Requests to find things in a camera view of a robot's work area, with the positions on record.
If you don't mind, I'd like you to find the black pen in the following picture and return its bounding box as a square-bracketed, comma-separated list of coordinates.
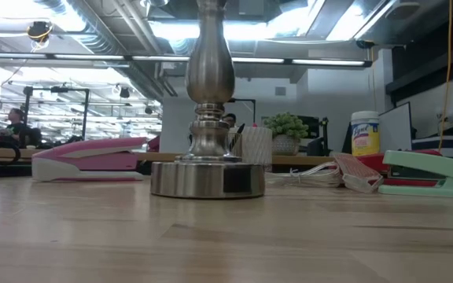
[230, 123, 246, 153]

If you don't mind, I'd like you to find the gold wire pen cup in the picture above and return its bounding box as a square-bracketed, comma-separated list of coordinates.
[228, 131, 244, 158]

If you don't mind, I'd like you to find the black white striped box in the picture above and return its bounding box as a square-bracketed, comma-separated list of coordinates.
[411, 134, 453, 161]

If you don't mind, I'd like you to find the person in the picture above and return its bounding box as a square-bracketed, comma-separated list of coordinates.
[0, 108, 42, 149]
[222, 112, 238, 129]

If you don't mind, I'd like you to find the clear wire bundle pink tag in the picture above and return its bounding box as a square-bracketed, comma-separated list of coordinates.
[265, 153, 385, 194]

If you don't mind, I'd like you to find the yellow Lysol wipes canister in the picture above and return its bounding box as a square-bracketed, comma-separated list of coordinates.
[350, 110, 381, 158]

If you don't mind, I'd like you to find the silver metal lamp base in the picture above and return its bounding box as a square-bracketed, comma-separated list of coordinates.
[149, 0, 267, 200]

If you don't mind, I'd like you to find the yellow cable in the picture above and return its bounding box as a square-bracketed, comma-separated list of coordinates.
[437, 0, 453, 153]

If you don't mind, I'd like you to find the black hanging ceiling device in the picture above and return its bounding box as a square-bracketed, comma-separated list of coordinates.
[26, 20, 54, 43]

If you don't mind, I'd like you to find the white textured pen cup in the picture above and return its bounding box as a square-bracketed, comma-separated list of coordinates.
[240, 125, 274, 166]

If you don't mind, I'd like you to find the mint green stapler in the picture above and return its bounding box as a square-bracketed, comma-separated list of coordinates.
[377, 149, 453, 200]

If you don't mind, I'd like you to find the red stapler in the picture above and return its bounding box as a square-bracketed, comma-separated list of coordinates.
[358, 148, 444, 188]

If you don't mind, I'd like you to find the long ceiling light bar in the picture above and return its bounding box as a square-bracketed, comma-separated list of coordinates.
[0, 50, 371, 68]

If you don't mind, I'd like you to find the white board panel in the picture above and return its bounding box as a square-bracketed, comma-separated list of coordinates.
[378, 102, 414, 155]

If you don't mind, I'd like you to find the green potted succulent plant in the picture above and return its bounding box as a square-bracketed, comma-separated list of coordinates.
[263, 112, 310, 156]

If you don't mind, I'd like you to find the black ceiling camera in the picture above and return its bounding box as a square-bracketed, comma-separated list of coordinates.
[355, 39, 377, 51]

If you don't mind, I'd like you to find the orange wooden desk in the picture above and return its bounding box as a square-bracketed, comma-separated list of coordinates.
[0, 145, 344, 168]

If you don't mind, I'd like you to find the pink stapler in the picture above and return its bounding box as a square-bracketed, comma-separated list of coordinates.
[31, 136, 149, 183]

